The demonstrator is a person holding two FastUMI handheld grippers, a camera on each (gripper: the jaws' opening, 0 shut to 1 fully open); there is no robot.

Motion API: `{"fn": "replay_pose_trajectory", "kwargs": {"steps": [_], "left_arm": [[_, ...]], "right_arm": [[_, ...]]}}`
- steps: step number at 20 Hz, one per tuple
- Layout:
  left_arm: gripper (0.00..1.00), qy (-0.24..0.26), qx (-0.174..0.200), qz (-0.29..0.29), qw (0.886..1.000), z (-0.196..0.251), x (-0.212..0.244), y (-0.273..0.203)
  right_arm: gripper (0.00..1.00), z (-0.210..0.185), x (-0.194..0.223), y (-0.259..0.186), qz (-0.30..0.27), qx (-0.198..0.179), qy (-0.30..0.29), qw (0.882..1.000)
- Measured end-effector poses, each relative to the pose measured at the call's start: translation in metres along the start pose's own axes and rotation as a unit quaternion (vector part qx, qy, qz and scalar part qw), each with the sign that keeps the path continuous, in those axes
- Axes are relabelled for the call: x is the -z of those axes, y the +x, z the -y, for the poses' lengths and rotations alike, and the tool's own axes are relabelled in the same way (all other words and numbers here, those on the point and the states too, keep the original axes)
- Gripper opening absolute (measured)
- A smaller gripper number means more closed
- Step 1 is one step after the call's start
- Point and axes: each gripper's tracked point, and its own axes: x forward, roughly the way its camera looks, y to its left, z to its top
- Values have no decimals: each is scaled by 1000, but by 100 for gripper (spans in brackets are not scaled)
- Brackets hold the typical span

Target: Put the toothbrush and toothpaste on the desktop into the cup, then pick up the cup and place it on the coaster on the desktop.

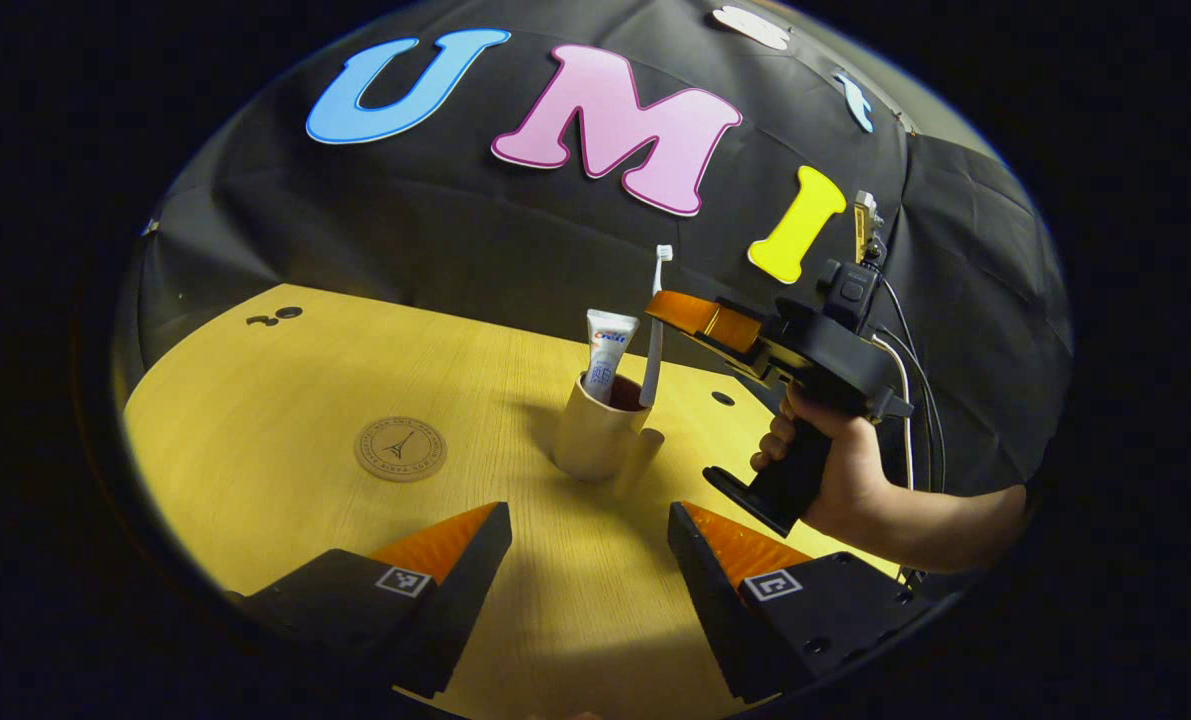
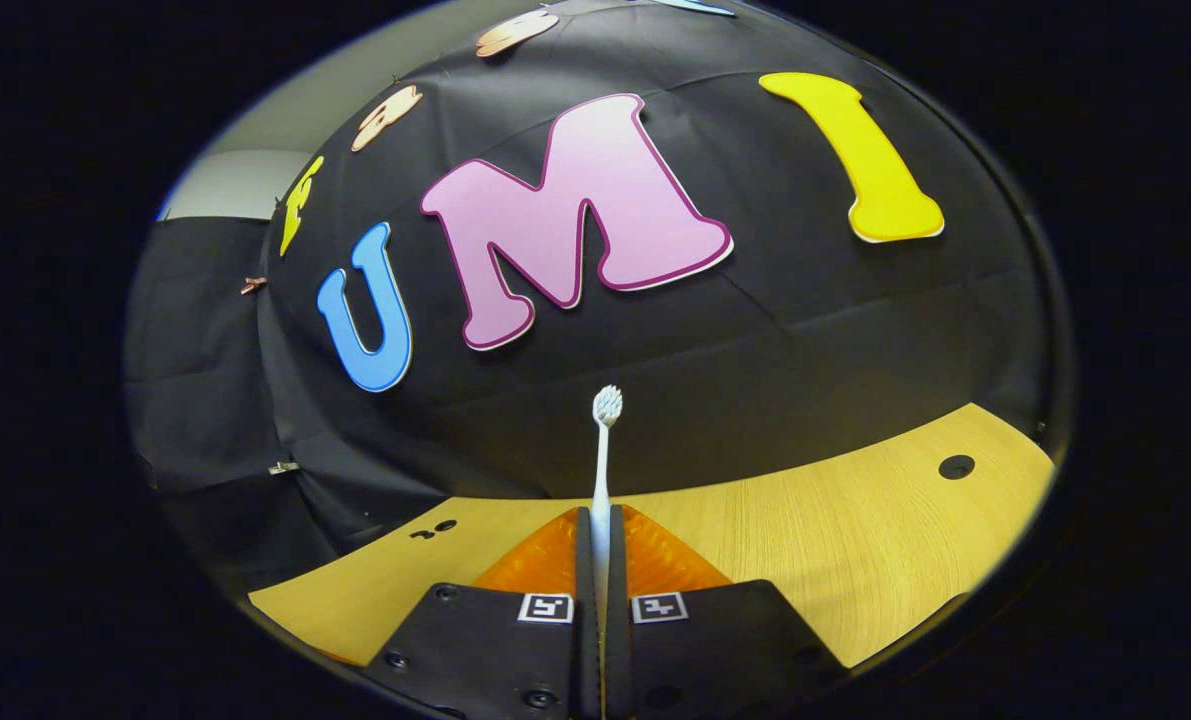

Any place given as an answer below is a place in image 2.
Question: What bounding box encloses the black backdrop cloth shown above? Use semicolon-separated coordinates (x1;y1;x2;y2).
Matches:
125;0;1072;601

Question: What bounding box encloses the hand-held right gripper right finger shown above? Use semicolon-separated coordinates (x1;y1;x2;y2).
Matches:
605;505;848;720

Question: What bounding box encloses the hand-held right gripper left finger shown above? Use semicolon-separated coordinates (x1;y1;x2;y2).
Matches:
365;505;601;720

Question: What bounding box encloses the wooden desktop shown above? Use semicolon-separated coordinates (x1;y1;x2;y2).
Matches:
248;403;1056;669

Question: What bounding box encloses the light blue toothbrush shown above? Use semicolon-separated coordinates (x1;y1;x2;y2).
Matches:
590;385;625;611

